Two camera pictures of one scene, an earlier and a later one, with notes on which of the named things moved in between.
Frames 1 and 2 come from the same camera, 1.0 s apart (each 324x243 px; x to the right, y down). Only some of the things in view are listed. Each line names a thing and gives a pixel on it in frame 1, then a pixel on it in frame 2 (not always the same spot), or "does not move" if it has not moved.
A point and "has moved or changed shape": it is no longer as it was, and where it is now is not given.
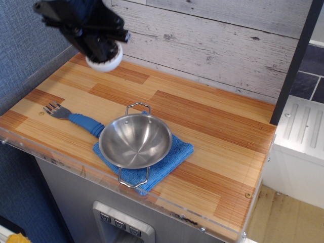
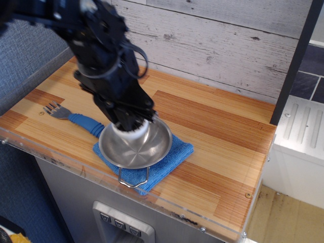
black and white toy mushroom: (111, 64) has moved or changed shape
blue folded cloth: (140, 180) does not move
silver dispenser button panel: (113, 226) does not move
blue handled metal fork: (58, 111) does not move
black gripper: (73, 17) → (119, 87)
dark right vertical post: (299, 55) does not move
